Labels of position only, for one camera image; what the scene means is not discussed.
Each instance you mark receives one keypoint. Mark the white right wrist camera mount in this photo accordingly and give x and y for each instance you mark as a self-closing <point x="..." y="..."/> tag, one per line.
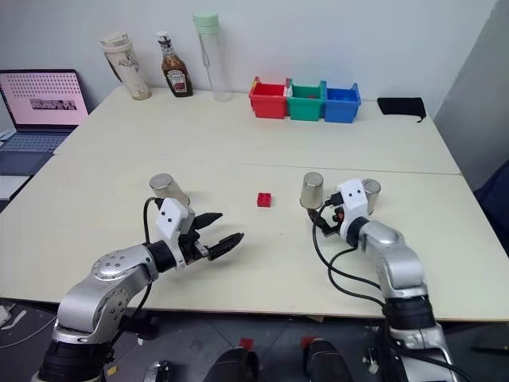
<point x="353" y="199"/>

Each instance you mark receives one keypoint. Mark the dark blue chair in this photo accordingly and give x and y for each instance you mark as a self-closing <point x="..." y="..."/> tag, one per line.
<point x="495" y="203"/>

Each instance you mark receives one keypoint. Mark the dark rounded shape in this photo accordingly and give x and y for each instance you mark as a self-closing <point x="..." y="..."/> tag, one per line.
<point x="232" y="366"/>
<point x="326" y="362"/>

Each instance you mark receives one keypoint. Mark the blue plastic bin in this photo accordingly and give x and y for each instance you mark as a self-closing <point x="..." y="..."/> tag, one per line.
<point x="340" y="105"/>

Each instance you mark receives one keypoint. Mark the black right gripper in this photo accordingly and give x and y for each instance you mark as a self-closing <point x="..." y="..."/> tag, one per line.
<point x="332" y="224"/>

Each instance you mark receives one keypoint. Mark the clear bottle green lid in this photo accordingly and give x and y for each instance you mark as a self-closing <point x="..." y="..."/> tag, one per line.
<point x="214" y="59"/>

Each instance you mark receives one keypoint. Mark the small red toy block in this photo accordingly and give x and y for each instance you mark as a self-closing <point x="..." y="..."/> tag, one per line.
<point x="264" y="199"/>

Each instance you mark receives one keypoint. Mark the red floor marker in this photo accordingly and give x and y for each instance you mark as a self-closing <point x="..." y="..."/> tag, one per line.
<point x="307" y="342"/>
<point x="246" y="344"/>

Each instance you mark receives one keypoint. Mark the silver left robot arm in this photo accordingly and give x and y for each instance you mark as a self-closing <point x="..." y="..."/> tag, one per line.
<point x="103" y="286"/>

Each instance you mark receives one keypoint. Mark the green plastic bin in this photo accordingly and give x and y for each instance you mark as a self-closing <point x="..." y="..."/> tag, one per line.
<point x="305" y="105"/>

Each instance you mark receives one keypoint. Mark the cream patterned tumbler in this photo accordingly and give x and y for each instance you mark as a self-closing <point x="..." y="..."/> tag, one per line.
<point x="129" y="67"/>

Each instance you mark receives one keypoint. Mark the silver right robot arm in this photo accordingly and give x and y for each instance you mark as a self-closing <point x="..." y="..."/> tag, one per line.
<point x="393" y="254"/>

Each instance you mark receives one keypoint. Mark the red plastic bin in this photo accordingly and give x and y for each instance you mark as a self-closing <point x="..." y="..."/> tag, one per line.
<point x="268" y="101"/>

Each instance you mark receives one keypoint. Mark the ketchup bottle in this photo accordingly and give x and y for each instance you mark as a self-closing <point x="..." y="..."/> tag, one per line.
<point x="176" y="71"/>

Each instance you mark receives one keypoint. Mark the black fabric pouch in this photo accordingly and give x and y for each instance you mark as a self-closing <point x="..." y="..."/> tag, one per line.
<point x="399" y="105"/>

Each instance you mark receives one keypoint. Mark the inverted steel cup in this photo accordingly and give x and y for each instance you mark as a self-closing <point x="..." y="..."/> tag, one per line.
<point x="169" y="189"/>
<point x="373" y="195"/>
<point x="312" y="191"/>

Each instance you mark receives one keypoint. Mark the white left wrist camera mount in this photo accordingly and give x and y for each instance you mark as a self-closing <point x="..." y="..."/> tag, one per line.
<point x="172" y="217"/>

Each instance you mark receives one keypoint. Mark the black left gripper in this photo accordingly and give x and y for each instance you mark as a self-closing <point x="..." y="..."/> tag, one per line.
<point x="190" y="246"/>

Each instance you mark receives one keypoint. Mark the open laptop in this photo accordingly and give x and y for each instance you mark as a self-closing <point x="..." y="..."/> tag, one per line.
<point x="40" y="103"/>

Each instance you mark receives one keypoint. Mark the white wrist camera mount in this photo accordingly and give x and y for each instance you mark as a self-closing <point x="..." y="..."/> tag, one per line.
<point x="353" y="199"/>
<point x="172" y="217"/>

